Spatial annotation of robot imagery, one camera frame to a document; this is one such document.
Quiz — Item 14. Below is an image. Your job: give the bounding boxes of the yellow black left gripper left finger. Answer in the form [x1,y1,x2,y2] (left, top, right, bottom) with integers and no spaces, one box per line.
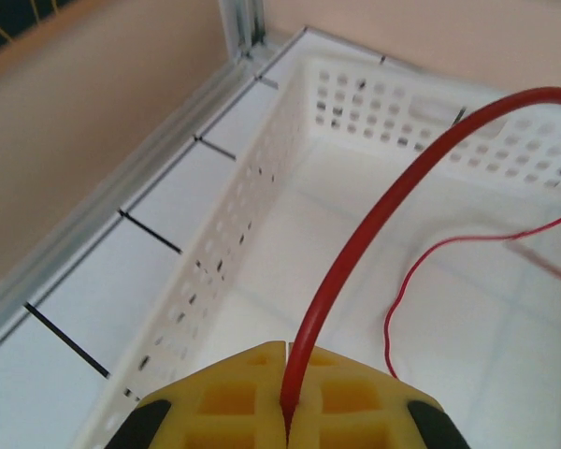
[105,340,287,449]

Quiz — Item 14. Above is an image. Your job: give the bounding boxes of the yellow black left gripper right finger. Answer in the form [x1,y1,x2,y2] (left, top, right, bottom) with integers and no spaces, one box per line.
[287,345,471,449]

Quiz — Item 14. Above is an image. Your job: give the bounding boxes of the bundle of red black wires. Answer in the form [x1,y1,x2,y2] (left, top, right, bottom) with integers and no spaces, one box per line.
[279,86,561,425]

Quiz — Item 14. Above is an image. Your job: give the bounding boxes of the thin red wire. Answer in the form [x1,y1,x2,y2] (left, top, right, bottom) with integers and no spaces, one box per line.
[383,210,561,379]

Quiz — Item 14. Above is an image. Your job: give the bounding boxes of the white perforated plastic basket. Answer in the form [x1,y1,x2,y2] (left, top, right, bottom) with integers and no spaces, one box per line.
[69,25,561,449]

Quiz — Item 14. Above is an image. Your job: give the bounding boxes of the aluminium table edge rail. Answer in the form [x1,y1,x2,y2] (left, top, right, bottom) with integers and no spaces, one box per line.
[0,55,264,364]

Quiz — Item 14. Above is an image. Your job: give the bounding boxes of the aluminium frame post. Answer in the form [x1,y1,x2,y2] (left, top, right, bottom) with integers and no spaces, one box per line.
[217,0,268,65]

